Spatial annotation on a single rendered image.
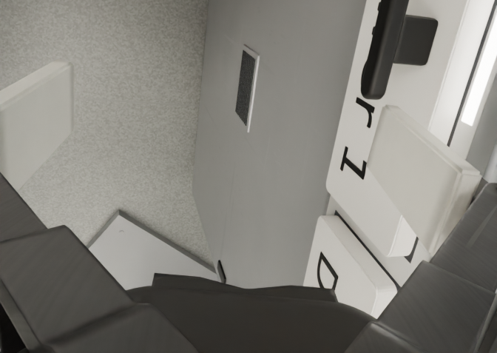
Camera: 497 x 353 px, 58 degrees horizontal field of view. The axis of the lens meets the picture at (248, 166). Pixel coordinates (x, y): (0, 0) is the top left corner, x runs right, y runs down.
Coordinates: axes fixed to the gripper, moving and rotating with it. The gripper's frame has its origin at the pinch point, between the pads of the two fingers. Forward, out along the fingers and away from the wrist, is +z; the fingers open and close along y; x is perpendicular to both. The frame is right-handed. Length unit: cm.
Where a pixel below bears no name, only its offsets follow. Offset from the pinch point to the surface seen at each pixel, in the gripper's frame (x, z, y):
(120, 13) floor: -8, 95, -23
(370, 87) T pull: 0.6, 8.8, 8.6
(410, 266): -11.2, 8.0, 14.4
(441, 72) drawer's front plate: 2.1, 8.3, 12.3
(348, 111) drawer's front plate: -3.3, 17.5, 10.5
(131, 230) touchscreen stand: -66, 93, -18
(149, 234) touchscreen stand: -67, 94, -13
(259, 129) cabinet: -14.7, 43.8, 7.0
